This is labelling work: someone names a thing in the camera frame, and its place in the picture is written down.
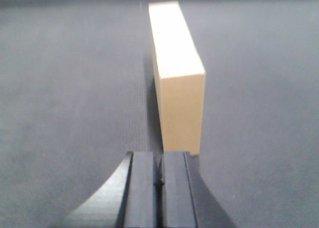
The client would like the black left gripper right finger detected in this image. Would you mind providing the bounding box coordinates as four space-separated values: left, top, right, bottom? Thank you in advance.
161 152 236 228

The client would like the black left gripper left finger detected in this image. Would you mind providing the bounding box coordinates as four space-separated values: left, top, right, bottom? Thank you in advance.
64 152 157 228

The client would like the brown cardboard package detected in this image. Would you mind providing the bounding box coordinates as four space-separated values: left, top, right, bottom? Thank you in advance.
149 1 206 155

